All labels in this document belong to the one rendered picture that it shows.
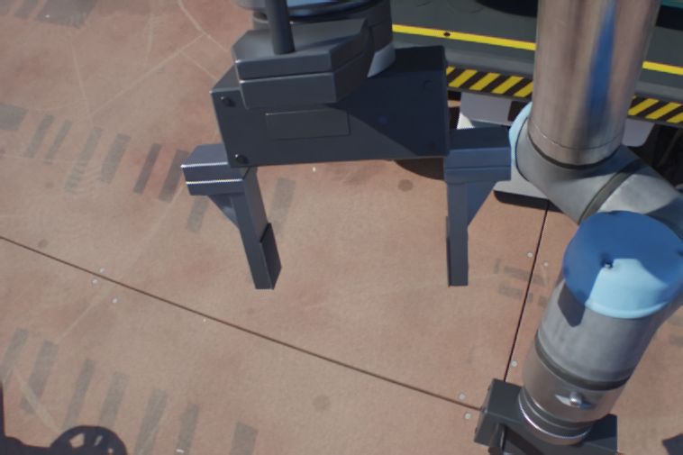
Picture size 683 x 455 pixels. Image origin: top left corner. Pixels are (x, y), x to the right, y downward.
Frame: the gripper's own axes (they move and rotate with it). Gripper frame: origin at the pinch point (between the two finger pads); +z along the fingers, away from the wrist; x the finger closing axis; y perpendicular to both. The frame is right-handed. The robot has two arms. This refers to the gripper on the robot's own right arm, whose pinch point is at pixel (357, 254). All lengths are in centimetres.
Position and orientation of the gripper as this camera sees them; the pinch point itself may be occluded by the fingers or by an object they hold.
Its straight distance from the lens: 40.1
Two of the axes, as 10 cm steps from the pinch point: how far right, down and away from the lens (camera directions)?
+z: 1.2, 8.2, 5.6
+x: -9.8, 0.3, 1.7
